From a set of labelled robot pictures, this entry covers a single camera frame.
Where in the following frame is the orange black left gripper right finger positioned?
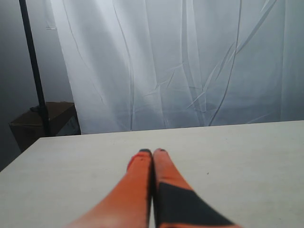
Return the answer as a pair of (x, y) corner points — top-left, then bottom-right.
(153, 149), (240, 228)

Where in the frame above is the brown cardboard box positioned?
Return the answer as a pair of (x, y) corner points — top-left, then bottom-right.
(9, 102), (81, 152)

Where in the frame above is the black vertical stand pole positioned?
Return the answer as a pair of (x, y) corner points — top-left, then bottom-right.
(19, 0), (52, 137)

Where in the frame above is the white wrinkled backdrop curtain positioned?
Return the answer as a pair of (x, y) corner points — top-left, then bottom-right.
(50, 0), (304, 134)

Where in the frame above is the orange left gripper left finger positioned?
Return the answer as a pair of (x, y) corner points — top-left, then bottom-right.
(67, 149), (152, 228)

